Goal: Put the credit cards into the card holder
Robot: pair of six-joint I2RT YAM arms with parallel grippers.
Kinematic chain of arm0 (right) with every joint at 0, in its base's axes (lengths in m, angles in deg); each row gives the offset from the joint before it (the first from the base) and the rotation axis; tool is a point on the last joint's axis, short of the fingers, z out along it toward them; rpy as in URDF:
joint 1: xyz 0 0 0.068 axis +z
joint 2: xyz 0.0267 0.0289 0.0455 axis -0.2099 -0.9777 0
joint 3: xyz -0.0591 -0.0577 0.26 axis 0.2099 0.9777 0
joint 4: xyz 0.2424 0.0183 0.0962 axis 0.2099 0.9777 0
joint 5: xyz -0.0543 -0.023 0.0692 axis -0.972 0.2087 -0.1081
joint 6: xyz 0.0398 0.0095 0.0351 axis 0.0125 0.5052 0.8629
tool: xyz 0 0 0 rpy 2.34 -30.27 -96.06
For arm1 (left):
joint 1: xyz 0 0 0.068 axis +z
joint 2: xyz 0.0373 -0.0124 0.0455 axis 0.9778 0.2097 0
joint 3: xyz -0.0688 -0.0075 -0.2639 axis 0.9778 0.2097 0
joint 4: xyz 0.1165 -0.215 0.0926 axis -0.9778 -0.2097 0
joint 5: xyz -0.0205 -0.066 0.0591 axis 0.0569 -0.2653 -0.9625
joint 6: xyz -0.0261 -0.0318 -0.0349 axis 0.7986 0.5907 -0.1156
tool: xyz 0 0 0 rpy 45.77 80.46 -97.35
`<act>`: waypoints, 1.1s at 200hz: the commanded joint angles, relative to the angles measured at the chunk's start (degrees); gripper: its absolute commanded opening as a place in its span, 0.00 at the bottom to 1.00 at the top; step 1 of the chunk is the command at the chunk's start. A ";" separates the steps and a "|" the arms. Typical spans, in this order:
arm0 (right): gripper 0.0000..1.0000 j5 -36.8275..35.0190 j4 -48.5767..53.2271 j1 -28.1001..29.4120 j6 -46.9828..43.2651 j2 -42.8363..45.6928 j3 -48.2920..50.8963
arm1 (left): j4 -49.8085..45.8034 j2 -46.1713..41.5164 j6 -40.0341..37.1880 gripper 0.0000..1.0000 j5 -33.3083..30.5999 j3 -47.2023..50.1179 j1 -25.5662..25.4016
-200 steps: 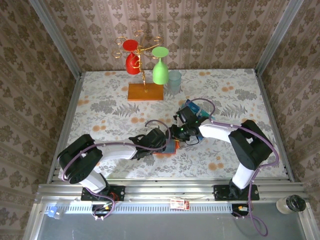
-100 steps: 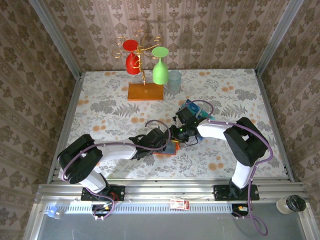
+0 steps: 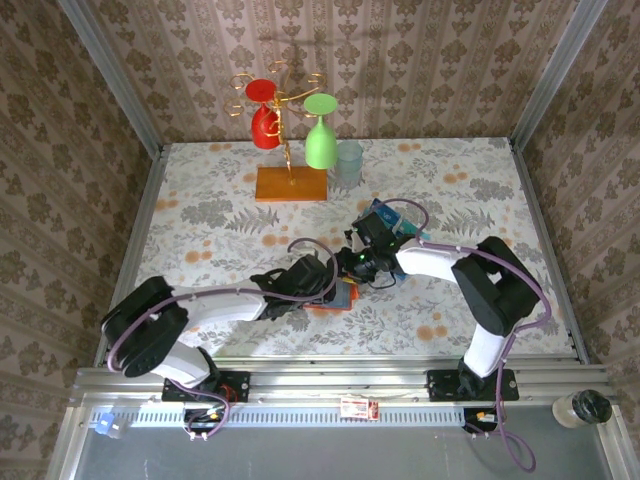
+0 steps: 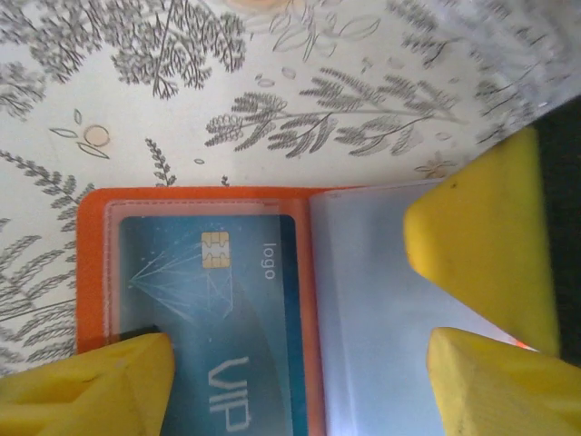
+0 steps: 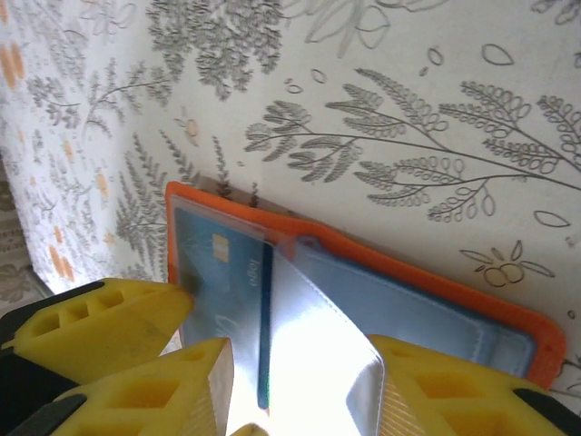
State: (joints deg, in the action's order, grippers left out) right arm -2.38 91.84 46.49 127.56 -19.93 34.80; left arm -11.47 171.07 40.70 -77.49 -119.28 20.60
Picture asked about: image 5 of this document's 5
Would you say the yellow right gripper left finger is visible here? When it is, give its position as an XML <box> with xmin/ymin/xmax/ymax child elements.
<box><xmin>17</xmin><ymin>338</ymin><xmax>237</xmax><ymax>436</ymax></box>

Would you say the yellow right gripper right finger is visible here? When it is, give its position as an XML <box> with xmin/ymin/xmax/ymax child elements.
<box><xmin>367</xmin><ymin>334</ymin><xmax>581</xmax><ymax>436</ymax></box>

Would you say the orange card holder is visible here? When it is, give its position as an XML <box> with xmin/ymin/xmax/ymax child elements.
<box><xmin>163</xmin><ymin>180</ymin><xmax>567</xmax><ymax>436</ymax></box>

